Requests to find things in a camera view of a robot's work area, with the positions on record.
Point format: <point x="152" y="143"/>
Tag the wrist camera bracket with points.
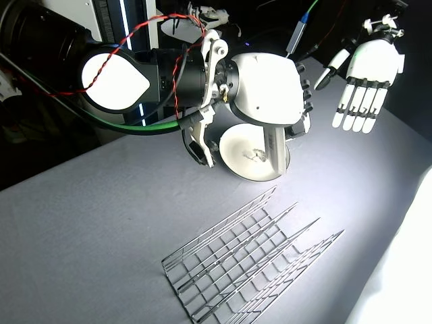
<point x="212" y="44"/>
<point x="368" y="25"/>

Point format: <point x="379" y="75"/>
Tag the white plate with leaf print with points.
<point x="288" y="157"/>
<point x="236" y="152"/>

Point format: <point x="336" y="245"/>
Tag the black device purple light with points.
<point x="248" y="44"/>

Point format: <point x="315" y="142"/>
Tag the grey tablecloth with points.
<point x="84" y="236"/>

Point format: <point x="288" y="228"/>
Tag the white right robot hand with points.
<point x="266" y="91"/>

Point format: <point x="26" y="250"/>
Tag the spare robot hand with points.
<point x="216" y="15"/>

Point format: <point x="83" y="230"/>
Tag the white stand base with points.
<point x="182" y="32"/>

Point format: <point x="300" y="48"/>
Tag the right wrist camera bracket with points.
<point x="212" y="44"/>

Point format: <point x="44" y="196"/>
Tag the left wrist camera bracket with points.
<point x="368" y="25"/>

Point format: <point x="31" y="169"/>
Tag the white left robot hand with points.
<point x="374" y="60"/>

